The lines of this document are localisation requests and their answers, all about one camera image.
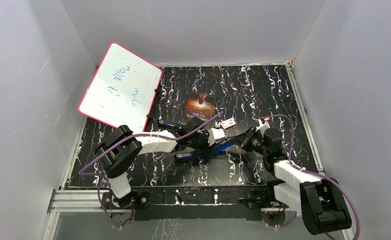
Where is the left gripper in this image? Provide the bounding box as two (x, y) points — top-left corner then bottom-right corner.
(188, 130), (217, 158)

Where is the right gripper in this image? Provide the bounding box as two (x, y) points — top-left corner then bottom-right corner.
(229, 126), (269, 156)

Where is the blue stapler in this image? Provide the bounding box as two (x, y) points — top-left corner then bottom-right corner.
(157, 117), (234, 162)

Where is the red staples box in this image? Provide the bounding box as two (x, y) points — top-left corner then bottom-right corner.
(219, 118), (236, 130)

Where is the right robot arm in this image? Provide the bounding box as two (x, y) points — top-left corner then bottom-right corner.
(231, 127), (352, 235)

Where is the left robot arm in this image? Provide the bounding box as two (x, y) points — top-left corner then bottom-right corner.
(94, 118), (225, 208)

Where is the three days to see book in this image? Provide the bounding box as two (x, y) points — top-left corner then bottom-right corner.
(182, 91), (216, 124)

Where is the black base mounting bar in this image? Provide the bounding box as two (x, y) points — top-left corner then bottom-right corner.
(100, 185), (288, 225)

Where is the pink framed whiteboard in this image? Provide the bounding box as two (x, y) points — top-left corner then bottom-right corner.
(78, 42), (162, 133)

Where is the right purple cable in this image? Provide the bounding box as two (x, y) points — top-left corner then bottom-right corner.
(268, 114), (362, 240)

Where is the aluminium frame rail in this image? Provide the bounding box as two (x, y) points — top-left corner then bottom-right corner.
(41, 189), (133, 240)

